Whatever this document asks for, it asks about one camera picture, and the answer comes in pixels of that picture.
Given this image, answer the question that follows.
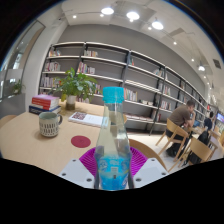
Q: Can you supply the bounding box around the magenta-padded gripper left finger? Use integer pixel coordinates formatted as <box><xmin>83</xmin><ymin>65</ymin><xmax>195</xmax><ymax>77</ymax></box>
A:
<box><xmin>58</xmin><ymin>146</ymin><xmax>101</xmax><ymax>190</ymax></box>

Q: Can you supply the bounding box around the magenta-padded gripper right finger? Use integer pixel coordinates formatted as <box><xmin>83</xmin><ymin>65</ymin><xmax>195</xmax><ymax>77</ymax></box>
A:
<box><xmin>128</xmin><ymin>146</ymin><xmax>169</xmax><ymax>190</ymax></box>

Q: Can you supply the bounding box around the clear bottle with blue cap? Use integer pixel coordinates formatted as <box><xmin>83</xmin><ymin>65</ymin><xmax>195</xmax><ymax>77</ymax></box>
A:
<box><xmin>94</xmin><ymin>86</ymin><xmax>132</xmax><ymax>192</ymax></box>

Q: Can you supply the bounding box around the flat round red coaster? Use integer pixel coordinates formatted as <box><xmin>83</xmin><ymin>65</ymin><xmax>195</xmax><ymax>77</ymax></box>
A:
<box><xmin>70</xmin><ymin>134</ymin><xmax>92</xmax><ymax>149</ymax></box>

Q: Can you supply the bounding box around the group of wooden chairs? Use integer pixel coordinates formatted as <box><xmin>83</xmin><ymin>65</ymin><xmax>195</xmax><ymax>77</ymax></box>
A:
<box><xmin>154</xmin><ymin>118</ymin><xmax>224</xmax><ymax>173</ymax></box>

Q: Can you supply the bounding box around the patterned grey ceramic mug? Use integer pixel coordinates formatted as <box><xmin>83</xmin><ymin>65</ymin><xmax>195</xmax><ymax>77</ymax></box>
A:
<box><xmin>38</xmin><ymin>111</ymin><xmax>64</xmax><ymax>138</ymax></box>

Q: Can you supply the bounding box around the white book with patterned square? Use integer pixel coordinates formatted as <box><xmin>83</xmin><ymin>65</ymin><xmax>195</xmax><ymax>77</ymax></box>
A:
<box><xmin>68</xmin><ymin>111</ymin><xmax>110</xmax><ymax>129</ymax></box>

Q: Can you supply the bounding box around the black backpack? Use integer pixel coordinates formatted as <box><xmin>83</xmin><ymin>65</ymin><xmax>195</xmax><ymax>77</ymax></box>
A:
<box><xmin>187</xmin><ymin>130</ymin><xmax>210</xmax><ymax>166</ymax></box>

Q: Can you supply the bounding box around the person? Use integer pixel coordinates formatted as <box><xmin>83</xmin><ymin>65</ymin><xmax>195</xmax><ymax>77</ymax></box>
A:
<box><xmin>165</xmin><ymin>99</ymin><xmax>198</xmax><ymax>158</ymax></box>
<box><xmin>203</xmin><ymin>111</ymin><xmax>216</xmax><ymax>132</ymax></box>

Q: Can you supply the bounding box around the dark blue book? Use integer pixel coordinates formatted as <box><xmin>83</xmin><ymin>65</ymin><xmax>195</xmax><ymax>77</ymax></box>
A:
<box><xmin>28</xmin><ymin>104</ymin><xmax>62</xmax><ymax>116</ymax></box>

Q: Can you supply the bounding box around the red book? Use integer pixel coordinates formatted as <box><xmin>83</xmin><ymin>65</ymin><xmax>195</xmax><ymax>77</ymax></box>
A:
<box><xmin>31</xmin><ymin>100</ymin><xmax>61</xmax><ymax>111</ymax></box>

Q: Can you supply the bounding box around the pink book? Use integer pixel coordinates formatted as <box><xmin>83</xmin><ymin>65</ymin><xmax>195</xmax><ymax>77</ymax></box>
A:
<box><xmin>31</xmin><ymin>93</ymin><xmax>61</xmax><ymax>104</ymax></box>

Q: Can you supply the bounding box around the green potted plant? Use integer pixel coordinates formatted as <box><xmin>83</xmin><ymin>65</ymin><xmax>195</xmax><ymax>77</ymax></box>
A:
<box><xmin>49</xmin><ymin>67</ymin><xmax>103</xmax><ymax>112</ymax></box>

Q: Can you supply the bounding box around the small green plant on ledge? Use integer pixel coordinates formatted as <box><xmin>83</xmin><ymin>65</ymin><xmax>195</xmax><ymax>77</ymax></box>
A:
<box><xmin>11</xmin><ymin>79</ymin><xmax>27</xmax><ymax>96</ymax></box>

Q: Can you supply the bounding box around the grey shelf unit with books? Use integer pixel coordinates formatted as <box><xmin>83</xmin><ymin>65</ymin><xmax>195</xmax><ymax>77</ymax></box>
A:
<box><xmin>38</xmin><ymin>40</ymin><xmax>214</xmax><ymax>136</ymax></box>

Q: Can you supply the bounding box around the group of ceiling lights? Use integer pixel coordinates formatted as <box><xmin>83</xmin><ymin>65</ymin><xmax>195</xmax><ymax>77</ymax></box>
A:
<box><xmin>71</xmin><ymin>6</ymin><xmax>208</xmax><ymax>73</ymax></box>

